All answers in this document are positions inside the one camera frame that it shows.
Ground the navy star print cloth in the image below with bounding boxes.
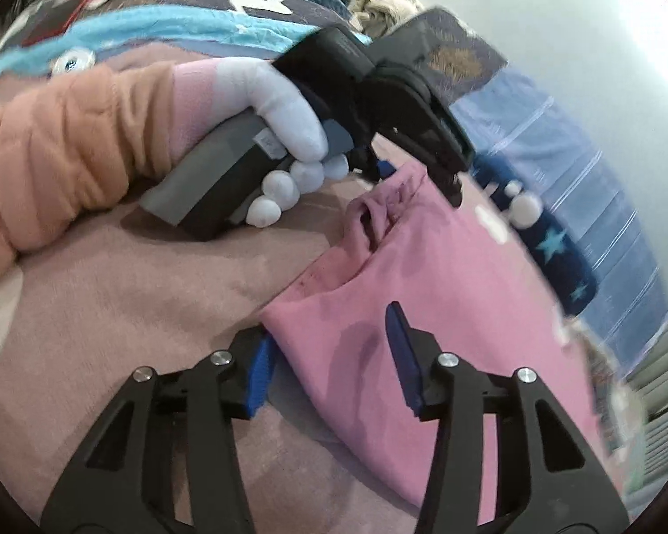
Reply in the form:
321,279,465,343
470,153,599,318

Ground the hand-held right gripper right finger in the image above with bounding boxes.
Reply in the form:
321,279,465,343
386,301,631,534

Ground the pink garment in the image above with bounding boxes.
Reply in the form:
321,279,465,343
259,160,607,526

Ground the pink polka dot blanket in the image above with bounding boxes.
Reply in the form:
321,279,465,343
0,39,647,534

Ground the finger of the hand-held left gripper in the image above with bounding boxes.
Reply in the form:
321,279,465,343
375,73,478,208
350,142,397,182

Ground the printed white cloth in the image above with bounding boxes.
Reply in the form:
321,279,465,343
554,317,649,457

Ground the dark patterned pillow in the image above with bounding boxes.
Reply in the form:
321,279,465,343
367,7,509,109

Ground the beige plush toy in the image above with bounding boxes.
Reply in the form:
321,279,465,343
348,0,425,31

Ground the person's left hand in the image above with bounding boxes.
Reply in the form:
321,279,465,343
170,58,350,229

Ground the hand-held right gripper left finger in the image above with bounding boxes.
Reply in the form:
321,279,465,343
39,328,279,534

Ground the light blue blanket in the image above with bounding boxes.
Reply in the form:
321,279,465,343
0,3,371,109

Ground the blue plaid pillow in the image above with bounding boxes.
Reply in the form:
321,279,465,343
451,67,668,382

